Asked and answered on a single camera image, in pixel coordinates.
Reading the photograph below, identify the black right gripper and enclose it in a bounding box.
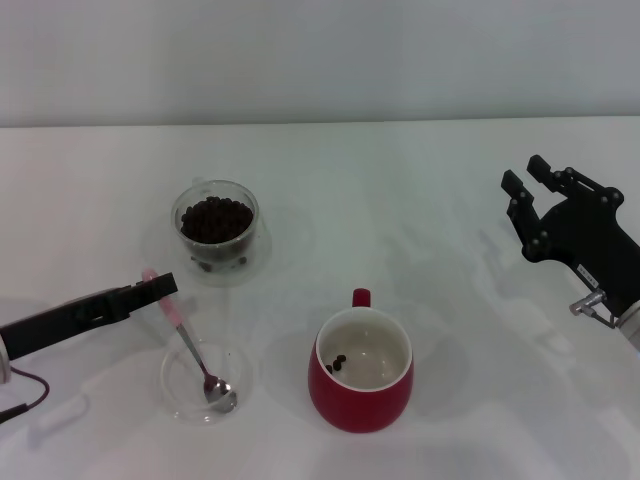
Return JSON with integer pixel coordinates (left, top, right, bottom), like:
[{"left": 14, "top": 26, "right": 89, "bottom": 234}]
[{"left": 500, "top": 154, "right": 640, "bottom": 315}]

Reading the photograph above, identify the dark coffee beans pile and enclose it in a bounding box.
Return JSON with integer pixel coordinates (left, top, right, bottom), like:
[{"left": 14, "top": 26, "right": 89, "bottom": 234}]
[{"left": 179, "top": 195, "right": 255, "bottom": 244}]

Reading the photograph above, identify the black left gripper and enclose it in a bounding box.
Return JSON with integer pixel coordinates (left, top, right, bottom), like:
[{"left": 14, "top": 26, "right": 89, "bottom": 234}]
[{"left": 0, "top": 272, "right": 179, "bottom": 361}]

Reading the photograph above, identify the red mug with white inside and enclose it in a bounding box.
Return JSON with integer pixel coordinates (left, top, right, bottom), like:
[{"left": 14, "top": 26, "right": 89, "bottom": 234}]
[{"left": 307, "top": 287, "right": 415, "bottom": 434}]

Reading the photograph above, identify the dark red cable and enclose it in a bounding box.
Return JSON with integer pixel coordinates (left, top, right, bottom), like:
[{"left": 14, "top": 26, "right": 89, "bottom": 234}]
[{"left": 0, "top": 367, "right": 51, "bottom": 426}]

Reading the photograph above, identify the large clear glass saucer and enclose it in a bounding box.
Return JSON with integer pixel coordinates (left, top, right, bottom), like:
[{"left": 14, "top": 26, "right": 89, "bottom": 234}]
[{"left": 142, "top": 212, "right": 274, "bottom": 289}]

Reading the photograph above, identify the glass cup with tab handle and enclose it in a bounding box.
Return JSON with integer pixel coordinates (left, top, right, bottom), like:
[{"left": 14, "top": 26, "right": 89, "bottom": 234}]
[{"left": 172, "top": 176, "right": 261, "bottom": 274}]

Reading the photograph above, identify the pink handled metal spoon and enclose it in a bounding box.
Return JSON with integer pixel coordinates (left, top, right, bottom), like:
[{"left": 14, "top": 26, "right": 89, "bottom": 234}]
[{"left": 141, "top": 268, "right": 239, "bottom": 414}]

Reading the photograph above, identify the small clear glass dish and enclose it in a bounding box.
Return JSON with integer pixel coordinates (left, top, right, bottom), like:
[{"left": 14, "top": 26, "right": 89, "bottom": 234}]
[{"left": 159, "top": 339, "right": 254, "bottom": 426}]

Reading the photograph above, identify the silver metal cable plug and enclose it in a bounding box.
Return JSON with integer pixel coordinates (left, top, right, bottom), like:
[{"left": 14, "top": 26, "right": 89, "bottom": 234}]
[{"left": 568, "top": 291, "right": 624, "bottom": 331}]

